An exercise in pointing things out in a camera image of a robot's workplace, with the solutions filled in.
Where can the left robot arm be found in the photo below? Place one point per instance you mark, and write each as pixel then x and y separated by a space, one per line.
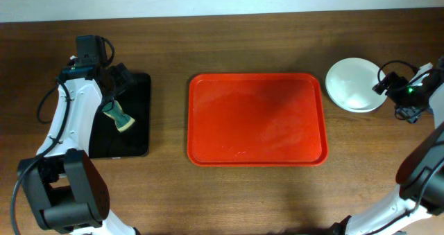
pixel 62 186

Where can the red plastic tray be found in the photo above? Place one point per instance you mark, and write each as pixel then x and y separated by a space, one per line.
pixel 256 119

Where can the green yellow sponge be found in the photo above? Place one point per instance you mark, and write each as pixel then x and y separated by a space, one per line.
pixel 115 111

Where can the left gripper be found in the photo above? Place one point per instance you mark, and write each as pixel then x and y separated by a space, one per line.
pixel 123 77

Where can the black plastic tray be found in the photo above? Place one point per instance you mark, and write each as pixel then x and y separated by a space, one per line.
pixel 107 142

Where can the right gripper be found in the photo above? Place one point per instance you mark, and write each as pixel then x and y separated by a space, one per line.
pixel 395 83

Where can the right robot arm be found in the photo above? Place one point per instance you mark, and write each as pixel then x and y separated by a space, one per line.
pixel 418 193

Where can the white plate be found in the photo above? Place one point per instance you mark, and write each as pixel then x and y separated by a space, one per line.
pixel 349 83

